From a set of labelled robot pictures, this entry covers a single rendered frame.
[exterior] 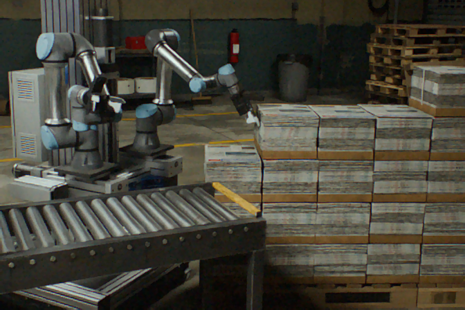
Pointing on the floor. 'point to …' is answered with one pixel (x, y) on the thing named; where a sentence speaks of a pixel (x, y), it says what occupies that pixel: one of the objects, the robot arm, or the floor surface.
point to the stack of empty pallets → (406, 56)
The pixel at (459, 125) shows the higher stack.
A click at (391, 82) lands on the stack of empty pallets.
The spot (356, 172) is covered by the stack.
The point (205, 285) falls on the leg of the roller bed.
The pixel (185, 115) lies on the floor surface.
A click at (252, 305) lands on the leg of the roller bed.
